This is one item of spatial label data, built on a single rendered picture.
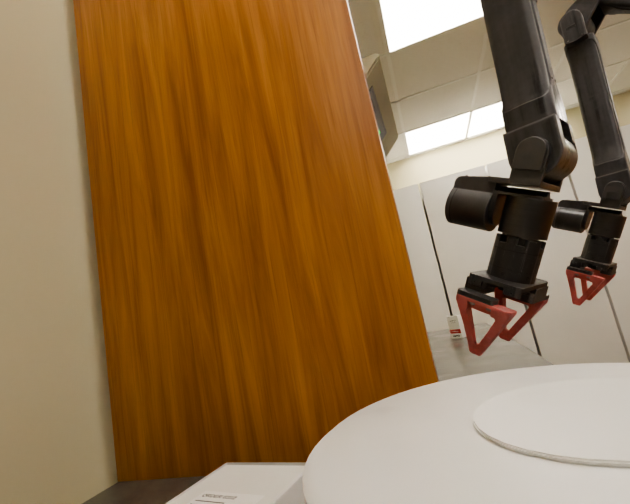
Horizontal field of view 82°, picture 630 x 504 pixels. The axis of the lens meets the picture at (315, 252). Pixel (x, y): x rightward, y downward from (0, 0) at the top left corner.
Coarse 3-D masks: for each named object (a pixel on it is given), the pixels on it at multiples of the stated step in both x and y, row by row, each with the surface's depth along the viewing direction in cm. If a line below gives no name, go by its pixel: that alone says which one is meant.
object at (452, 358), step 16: (432, 336) 158; (448, 336) 148; (480, 336) 131; (432, 352) 116; (448, 352) 111; (464, 352) 105; (496, 352) 96; (512, 352) 92; (528, 352) 89; (448, 368) 88; (464, 368) 85; (480, 368) 82; (496, 368) 79; (512, 368) 76; (144, 480) 53; (160, 480) 52; (176, 480) 51; (192, 480) 50; (96, 496) 51; (112, 496) 50; (128, 496) 49; (144, 496) 48; (160, 496) 47
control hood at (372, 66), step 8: (368, 56) 58; (376, 56) 57; (368, 64) 58; (376, 64) 58; (368, 72) 58; (376, 72) 59; (368, 80) 59; (376, 80) 61; (384, 80) 64; (376, 88) 63; (384, 88) 65; (376, 96) 64; (384, 96) 67; (384, 104) 69; (384, 112) 71; (392, 112) 76; (384, 120) 74; (392, 120) 78; (392, 128) 80; (392, 136) 83; (384, 144) 82; (392, 144) 86; (384, 152) 85
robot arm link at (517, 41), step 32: (480, 0) 48; (512, 0) 45; (512, 32) 45; (512, 64) 45; (544, 64) 43; (512, 96) 45; (544, 96) 42; (512, 128) 44; (544, 128) 42; (512, 160) 44; (576, 160) 44
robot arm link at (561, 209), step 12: (612, 192) 75; (624, 192) 74; (564, 204) 84; (576, 204) 82; (588, 204) 80; (600, 204) 77; (612, 204) 76; (624, 204) 80; (564, 216) 83; (576, 216) 82; (564, 228) 84; (576, 228) 82
